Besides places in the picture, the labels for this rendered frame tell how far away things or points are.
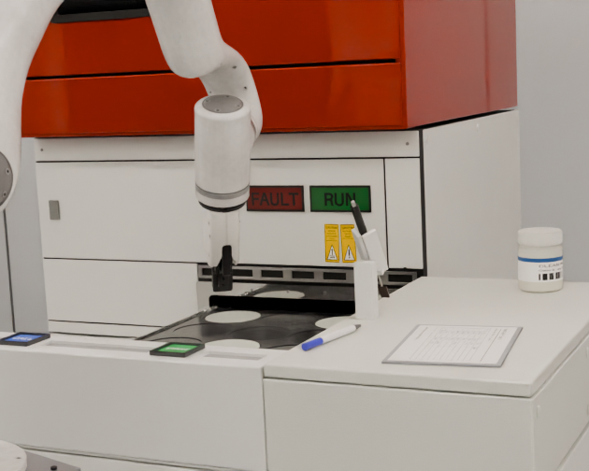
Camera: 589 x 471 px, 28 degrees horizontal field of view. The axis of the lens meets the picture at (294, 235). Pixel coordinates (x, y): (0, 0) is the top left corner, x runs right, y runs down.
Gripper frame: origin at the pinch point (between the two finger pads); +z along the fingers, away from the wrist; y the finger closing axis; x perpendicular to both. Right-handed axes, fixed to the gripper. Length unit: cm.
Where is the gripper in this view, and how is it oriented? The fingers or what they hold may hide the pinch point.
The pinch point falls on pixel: (222, 278)
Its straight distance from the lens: 190.9
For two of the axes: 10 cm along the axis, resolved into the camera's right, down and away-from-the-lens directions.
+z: -0.4, 8.4, 5.4
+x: 9.8, -0.7, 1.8
